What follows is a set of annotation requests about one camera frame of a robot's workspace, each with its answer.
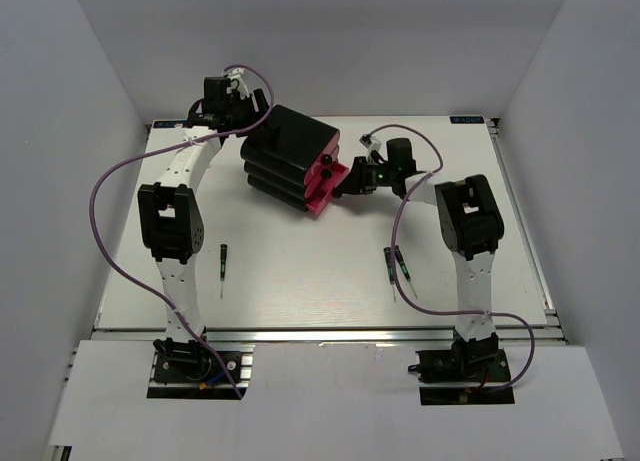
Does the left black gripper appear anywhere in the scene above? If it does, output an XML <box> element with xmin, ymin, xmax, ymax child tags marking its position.
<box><xmin>226</xmin><ymin>90</ymin><xmax>282</xmax><ymax>139</ymax></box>

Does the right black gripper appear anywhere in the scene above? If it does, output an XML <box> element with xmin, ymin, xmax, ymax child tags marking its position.
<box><xmin>335</xmin><ymin>157</ymin><xmax>396</xmax><ymax>196</ymax></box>

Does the pink bottom drawer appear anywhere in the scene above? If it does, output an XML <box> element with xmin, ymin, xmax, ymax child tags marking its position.
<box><xmin>304</xmin><ymin>162</ymin><xmax>349</xmax><ymax>217</ymax></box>

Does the pink drawer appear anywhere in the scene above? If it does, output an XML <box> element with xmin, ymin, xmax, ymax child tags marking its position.
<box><xmin>304</xmin><ymin>161</ymin><xmax>341</xmax><ymax>187</ymax></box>
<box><xmin>312</xmin><ymin>138</ymin><xmax>339</xmax><ymax>169</ymax></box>
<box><xmin>304</xmin><ymin>162</ymin><xmax>349</xmax><ymax>217</ymax></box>

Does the black drawer cabinet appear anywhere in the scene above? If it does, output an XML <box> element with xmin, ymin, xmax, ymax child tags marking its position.
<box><xmin>240</xmin><ymin>105</ymin><xmax>340</xmax><ymax>212</ymax></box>

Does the small green precision screwdriver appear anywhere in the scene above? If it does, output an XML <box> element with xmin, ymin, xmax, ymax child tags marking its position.
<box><xmin>219</xmin><ymin>243</ymin><xmax>228</xmax><ymax>299</ymax></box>

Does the pink top drawer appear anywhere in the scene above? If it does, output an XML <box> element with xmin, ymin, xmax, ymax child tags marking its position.
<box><xmin>312</xmin><ymin>138</ymin><xmax>339</xmax><ymax>169</ymax></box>

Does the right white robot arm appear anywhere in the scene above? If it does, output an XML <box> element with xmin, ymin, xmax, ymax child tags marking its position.
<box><xmin>334</xmin><ymin>134</ymin><xmax>505</xmax><ymax>343</ymax></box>

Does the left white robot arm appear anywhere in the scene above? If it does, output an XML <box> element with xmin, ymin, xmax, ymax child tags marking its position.
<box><xmin>137</xmin><ymin>67</ymin><xmax>269</xmax><ymax>343</ymax></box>

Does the blue label sticker left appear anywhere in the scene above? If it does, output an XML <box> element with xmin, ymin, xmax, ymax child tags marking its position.
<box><xmin>152</xmin><ymin>120</ymin><xmax>185</xmax><ymax>129</ymax></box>

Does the blue label sticker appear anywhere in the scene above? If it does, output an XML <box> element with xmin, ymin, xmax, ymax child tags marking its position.
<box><xmin>449</xmin><ymin>116</ymin><xmax>485</xmax><ymax>124</ymax></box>
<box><xmin>152</xmin><ymin>120</ymin><xmax>185</xmax><ymax>129</ymax></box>

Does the blue label sticker right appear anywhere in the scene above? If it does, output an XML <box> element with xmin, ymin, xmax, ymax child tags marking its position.
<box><xmin>449</xmin><ymin>116</ymin><xmax>485</xmax><ymax>124</ymax></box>

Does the white foreground board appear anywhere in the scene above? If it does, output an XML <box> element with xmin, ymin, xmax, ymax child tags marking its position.
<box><xmin>50</xmin><ymin>341</ymin><xmax>622</xmax><ymax>460</ymax></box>

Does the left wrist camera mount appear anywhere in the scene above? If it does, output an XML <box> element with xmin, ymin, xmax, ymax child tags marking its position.
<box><xmin>223</xmin><ymin>67</ymin><xmax>249</xmax><ymax>99</ymax></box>

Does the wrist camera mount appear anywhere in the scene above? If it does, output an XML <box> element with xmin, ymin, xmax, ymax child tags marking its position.
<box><xmin>359</xmin><ymin>134</ymin><xmax>385</xmax><ymax>165</ymax></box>
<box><xmin>223</xmin><ymin>67</ymin><xmax>249</xmax><ymax>99</ymax></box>

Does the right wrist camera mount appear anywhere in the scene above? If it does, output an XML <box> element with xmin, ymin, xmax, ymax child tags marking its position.
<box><xmin>359</xmin><ymin>134</ymin><xmax>385</xmax><ymax>165</ymax></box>

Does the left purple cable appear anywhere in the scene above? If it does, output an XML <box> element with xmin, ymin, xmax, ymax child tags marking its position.
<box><xmin>88</xmin><ymin>64</ymin><xmax>276</xmax><ymax>400</ymax></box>

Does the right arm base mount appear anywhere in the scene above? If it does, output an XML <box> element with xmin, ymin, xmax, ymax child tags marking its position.
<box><xmin>407</xmin><ymin>333</ymin><xmax>515</xmax><ymax>406</ymax></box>

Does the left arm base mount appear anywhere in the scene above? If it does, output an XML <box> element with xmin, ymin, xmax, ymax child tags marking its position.
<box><xmin>146</xmin><ymin>338</ymin><xmax>247</xmax><ymax>401</ymax></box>

